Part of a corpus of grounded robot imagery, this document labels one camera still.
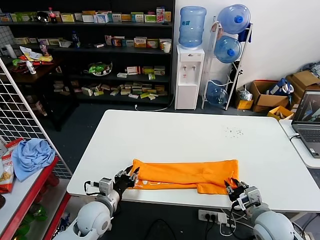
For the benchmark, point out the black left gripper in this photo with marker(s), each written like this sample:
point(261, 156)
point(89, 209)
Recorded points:
point(122, 182)

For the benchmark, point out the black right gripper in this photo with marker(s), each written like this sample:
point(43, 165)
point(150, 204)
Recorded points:
point(238, 193)

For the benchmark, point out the orange t-shirt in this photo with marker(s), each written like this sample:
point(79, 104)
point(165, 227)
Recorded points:
point(185, 172)

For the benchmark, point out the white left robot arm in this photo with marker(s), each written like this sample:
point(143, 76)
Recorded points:
point(92, 220)

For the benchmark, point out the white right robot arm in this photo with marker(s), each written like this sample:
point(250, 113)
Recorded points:
point(272, 225)

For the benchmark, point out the white power strip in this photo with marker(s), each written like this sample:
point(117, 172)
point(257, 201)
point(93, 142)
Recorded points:
point(210, 215)

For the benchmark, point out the red white display cart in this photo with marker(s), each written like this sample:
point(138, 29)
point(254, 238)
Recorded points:
point(52, 180)

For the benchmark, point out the blue white package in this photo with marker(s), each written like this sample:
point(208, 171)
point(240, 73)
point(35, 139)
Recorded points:
point(65, 220)

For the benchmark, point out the white red flat box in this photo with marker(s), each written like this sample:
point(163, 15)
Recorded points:
point(133, 96)

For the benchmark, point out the bright green flat box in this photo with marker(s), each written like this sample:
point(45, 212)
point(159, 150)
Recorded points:
point(99, 93)
point(146, 95)

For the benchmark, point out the small yellow box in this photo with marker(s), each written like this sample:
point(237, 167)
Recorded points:
point(243, 104)

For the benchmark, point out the white yellow flat box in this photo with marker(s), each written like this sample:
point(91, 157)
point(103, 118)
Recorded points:
point(114, 93)

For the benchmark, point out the cream flat medicine box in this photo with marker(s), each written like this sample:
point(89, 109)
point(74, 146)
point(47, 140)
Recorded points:
point(125, 92)

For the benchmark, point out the yellow open bin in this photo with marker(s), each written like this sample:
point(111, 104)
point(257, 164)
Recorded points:
point(275, 111)

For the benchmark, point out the grey open laptop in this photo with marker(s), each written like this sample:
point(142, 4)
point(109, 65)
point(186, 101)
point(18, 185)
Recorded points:
point(307, 132)

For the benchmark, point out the cream orange medicine box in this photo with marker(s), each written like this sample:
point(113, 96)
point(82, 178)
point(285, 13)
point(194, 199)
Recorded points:
point(160, 89)

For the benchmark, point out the open brown cardboard box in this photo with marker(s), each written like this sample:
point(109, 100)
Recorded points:
point(271, 101)

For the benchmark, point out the white brown medicine box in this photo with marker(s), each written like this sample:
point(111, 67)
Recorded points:
point(87, 91)

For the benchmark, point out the clear plastic bag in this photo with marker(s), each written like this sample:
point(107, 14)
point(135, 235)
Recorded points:
point(244, 93)

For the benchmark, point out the black shelf unit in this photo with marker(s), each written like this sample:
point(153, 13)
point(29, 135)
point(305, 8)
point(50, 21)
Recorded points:
point(113, 79)

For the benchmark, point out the light blue crumpled cloth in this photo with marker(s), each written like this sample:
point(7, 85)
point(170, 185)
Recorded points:
point(32, 157)

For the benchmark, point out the green plastic toy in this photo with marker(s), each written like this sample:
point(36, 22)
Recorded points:
point(37, 212)
point(21, 231)

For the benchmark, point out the flat white medicine box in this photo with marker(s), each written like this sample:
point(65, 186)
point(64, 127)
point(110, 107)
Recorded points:
point(122, 75)

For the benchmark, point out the bright green medicine box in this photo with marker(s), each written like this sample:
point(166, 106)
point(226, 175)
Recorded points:
point(152, 76)

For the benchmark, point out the red white medicine box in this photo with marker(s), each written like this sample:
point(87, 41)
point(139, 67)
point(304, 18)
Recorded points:
point(133, 70)

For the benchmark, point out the cream yellow medicine box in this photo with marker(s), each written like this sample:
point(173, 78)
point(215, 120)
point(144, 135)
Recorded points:
point(148, 70)

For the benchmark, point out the white green stacked box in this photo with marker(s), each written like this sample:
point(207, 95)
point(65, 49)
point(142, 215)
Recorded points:
point(159, 70)

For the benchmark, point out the bowl of green fruit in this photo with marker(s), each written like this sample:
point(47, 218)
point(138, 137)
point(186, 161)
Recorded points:
point(99, 68)

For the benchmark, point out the white water dispenser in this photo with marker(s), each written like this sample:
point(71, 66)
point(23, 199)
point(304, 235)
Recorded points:
point(186, 75)

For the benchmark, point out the red snack bag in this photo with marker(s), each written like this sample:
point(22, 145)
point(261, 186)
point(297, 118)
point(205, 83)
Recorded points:
point(15, 146)

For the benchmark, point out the red white chips bag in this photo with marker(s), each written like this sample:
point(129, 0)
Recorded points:
point(6, 175)

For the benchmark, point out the large brown cardboard box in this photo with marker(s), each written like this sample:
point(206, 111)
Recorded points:
point(303, 78)

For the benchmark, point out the white red label box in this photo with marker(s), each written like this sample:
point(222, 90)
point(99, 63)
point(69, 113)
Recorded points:
point(99, 45)

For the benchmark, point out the white paper cup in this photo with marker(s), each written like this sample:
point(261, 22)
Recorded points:
point(167, 47)

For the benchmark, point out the yellow orange white box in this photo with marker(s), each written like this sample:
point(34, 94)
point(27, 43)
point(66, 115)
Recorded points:
point(140, 42)

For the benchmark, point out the white orange medicine box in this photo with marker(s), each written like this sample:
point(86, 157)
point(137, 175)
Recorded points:
point(153, 44)

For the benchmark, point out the red blue medicine box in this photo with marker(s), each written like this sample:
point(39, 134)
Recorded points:
point(118, 42)

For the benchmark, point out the pink white medicine box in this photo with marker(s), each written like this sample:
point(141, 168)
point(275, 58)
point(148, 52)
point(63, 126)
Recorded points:
point(108, 40)

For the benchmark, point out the blue water jug blue cap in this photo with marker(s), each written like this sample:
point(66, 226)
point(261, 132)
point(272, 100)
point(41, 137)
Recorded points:
point(231, 17)
point(226, 50)

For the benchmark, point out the white yellow medicine box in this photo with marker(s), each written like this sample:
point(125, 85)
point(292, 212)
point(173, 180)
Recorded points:
point(161, 40)

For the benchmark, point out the grey blue fabric pile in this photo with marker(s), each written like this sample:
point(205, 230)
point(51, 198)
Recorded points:
point(312, 68)

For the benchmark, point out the yellow snack packet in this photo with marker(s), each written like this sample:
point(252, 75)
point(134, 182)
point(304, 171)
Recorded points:
point(45, 58)

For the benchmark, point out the dark wooden table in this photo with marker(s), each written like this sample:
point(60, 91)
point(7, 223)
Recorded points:
point(23, 78)

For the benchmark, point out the small white bottle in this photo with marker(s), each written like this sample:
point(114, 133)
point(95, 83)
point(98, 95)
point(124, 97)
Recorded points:
point(31, 68)

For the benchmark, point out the blue drink bottle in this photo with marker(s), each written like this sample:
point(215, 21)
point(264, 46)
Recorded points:
point(76, 40)

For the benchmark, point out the white open carton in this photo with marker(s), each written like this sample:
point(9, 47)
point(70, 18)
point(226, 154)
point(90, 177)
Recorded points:
point(65, 44)

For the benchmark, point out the purple drink bottle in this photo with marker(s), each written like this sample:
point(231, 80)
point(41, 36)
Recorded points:
point(44, 50)

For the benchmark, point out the dark blue hanging cloth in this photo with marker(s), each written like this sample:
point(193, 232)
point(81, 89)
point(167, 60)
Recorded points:
point(244, 35)

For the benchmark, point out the cream green medicine box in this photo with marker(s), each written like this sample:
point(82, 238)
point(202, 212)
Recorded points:
point(55, 41)

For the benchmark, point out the brown cardboard tag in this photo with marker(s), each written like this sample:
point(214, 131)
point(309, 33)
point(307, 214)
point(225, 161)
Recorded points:
point(220, 31)

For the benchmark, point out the white text medicine box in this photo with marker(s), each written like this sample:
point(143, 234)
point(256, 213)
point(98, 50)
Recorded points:
point(116, 18)

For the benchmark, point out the green blue medicine box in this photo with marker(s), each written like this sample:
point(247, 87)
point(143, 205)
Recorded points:
point(137, 17)

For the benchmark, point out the white printed paper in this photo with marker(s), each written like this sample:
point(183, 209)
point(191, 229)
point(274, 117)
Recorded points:
point(28, 52)

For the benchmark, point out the green snack packet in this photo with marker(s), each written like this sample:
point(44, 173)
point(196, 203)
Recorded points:
point(16, 62)

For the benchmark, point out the blue water dispenser bottle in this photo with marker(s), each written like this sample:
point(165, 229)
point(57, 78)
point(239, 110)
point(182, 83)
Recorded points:
point(191, 27)

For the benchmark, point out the white grey medicine box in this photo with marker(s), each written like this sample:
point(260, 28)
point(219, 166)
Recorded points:
point(88, 18)

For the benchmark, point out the tall white red box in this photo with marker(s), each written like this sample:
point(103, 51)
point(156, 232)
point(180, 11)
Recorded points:
point(160, 15)

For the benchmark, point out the yellow orange medicine box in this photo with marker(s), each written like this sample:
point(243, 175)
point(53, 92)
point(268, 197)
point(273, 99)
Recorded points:
point(167, 16)

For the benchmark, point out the small white medicine box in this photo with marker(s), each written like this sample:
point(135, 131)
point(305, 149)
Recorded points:
point(78, 17)

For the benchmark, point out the flat orange medicine box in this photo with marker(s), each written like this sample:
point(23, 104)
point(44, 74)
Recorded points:
point(88, 12)

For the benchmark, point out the yellow green medicine box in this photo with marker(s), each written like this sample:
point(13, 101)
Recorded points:
point(68, 18)

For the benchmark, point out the white paper roll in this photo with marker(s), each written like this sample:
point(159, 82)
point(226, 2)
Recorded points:
point(10, 50)

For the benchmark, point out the cola bottle red cap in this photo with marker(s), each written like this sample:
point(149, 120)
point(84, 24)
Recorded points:
point(53, 17)

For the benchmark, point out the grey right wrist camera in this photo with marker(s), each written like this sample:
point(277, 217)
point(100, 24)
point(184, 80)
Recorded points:
point(252, 196)

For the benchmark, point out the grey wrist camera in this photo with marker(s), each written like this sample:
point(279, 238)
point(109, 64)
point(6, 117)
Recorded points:
point(106, 185)
point(252, 196)

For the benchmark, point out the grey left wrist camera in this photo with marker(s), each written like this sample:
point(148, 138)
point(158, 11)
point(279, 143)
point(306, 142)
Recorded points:
point(106, 185)

